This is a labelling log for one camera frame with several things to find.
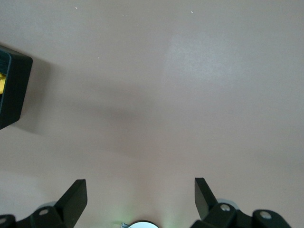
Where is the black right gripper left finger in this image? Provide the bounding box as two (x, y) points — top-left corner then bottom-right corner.
(0, 179), (88, 228)

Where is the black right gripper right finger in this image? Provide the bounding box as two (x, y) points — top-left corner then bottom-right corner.
(190, 177), (292, 228)

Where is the black plastic box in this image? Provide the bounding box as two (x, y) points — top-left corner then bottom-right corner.
(0, 44), (33, 130)

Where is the yellow banana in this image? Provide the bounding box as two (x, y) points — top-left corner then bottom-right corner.
(0, 72), (7, 95)

